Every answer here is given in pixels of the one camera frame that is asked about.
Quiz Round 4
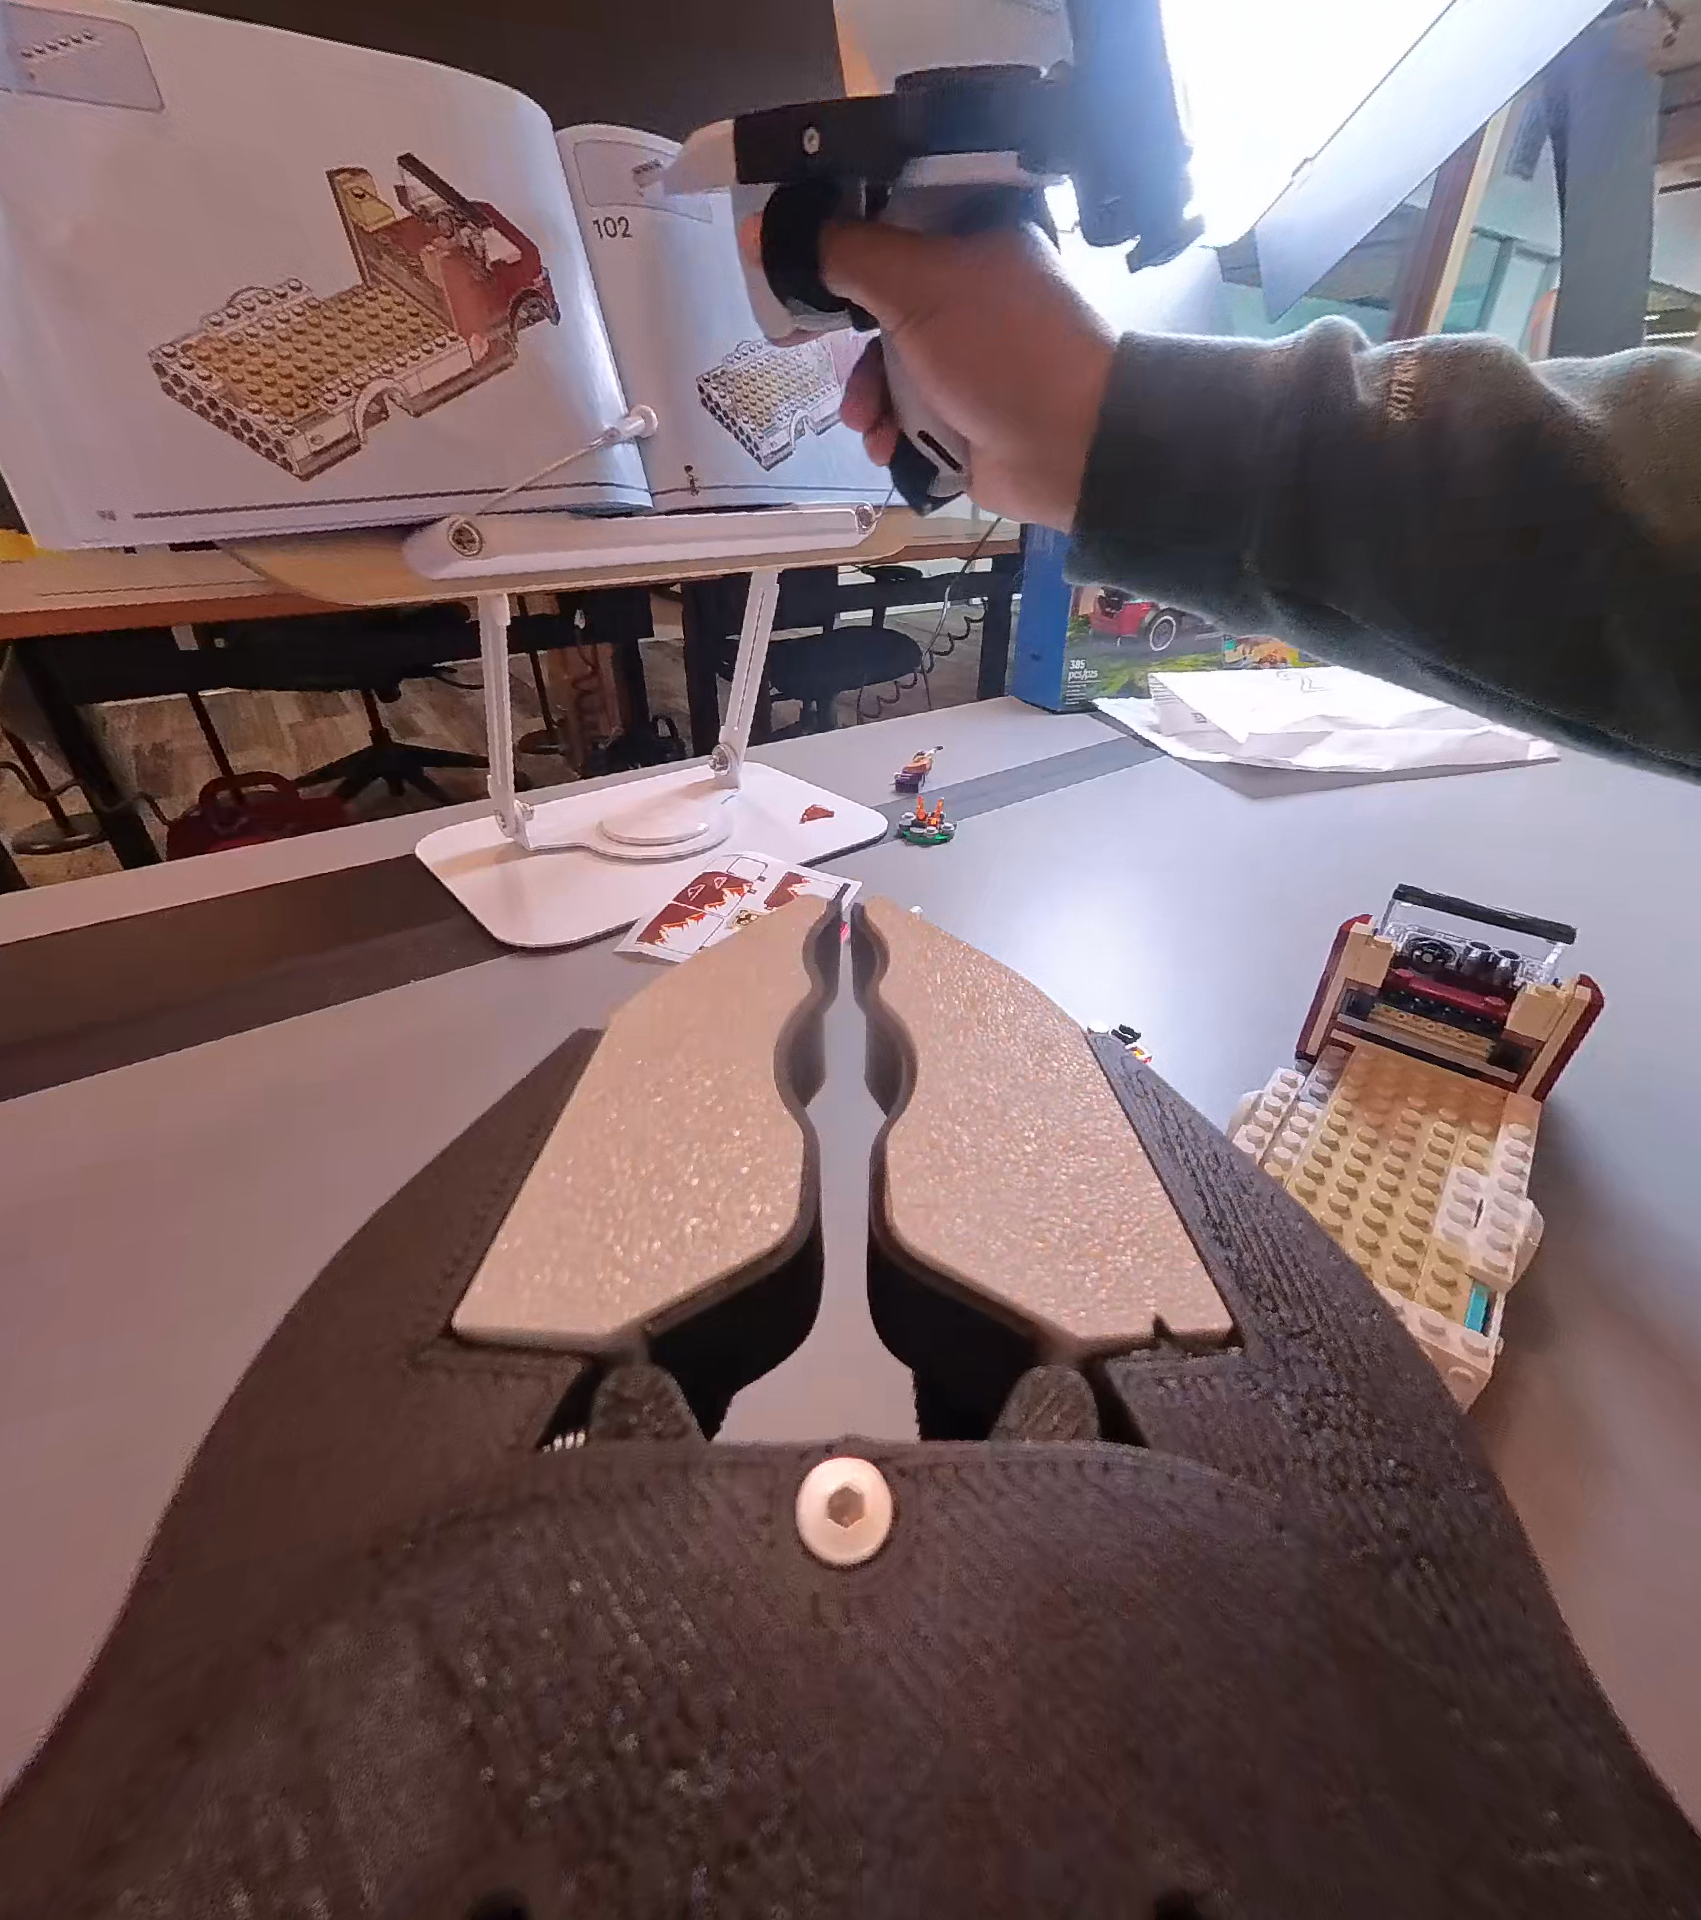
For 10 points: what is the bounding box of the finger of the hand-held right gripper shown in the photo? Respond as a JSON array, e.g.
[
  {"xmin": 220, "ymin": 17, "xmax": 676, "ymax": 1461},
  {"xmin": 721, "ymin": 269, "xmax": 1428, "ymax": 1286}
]
[{"xmin": 634, "ymin": 122, "xmax": 746, "ymax": 204}]

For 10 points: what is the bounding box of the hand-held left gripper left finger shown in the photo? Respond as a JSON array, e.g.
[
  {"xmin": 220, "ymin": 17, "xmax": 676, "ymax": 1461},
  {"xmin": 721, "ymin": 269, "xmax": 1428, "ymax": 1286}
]
[{"xmin": 448, "ymin": 897, "xmax": 846, "ymax": 1344}]

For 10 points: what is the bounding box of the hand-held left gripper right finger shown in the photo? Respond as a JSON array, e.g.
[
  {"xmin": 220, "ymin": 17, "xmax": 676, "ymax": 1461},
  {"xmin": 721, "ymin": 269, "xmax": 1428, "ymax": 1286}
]
[{"xmin": 846, "ymin": 897, "xmax": 1236, "ymax": 1364}]

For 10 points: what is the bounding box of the toy brick truck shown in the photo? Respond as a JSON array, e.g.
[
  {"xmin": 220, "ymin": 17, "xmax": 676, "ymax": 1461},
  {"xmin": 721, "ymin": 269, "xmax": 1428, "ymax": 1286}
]
[{"xmin": 1225, "ymin": 883, "xmax": 1606, "ymax": 1412}]

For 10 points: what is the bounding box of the instruction booklet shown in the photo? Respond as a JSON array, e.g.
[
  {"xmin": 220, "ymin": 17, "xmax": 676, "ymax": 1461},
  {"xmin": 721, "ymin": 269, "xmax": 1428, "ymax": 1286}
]
[{"xmin": 0, "ymin": 0, "xmax": 927, "ymax": 551}]

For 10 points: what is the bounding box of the person's right forearm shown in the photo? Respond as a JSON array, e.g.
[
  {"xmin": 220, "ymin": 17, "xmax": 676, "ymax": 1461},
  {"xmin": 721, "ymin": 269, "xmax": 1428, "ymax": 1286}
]
[{"xmin": 1066, "ymin": 313, "xmax": 1701, "ymax": 817}]

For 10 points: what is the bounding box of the person's right hand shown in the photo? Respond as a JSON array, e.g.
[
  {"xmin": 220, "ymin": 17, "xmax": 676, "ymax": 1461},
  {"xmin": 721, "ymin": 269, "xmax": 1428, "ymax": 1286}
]
[{"xmin": 820, "ymin": 222, "xmax": 1123, "ymax": 531}]

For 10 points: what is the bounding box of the sticker sheet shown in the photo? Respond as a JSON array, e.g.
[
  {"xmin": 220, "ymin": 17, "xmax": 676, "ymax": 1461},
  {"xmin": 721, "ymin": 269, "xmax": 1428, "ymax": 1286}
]
[{"xmin": 614, "ymin": 852, "xmax": 864, "ymax": 966}]

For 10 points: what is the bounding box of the white book stand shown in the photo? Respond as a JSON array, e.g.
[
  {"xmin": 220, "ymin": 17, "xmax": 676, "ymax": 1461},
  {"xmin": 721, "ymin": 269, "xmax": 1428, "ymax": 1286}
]
[{"xmin": 222, "ymin": 404, "xmax": 974, "ymax": 954}]

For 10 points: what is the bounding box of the softbox light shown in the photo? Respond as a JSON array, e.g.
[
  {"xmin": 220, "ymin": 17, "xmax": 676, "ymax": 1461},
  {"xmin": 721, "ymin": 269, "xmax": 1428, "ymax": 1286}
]
[{"xmin": 1156, "ymin": 0, "xmax": 1633, "ymax": 325}]

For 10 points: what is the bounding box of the blue toy set box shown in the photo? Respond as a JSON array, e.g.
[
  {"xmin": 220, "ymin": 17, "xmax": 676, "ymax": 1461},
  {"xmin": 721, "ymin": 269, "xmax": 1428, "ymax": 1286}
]
[{"xmin": 1012, "ymin": 524, "xmax": 1317, "ymax": 714}]

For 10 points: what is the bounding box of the white paper bag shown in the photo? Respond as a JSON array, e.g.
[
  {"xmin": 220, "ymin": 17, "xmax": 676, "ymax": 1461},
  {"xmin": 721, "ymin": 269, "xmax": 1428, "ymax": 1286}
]
[{"xmin": 1090, "ymin": 664, "xmax": 1560, "ymax": 779}]

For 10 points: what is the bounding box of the wooden table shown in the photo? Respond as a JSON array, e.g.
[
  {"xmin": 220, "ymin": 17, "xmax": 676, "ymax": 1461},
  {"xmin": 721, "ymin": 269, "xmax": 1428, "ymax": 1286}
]
[{"xmin": 0, "ymin": 516, "xmax": 1032, "ymax": 902}]

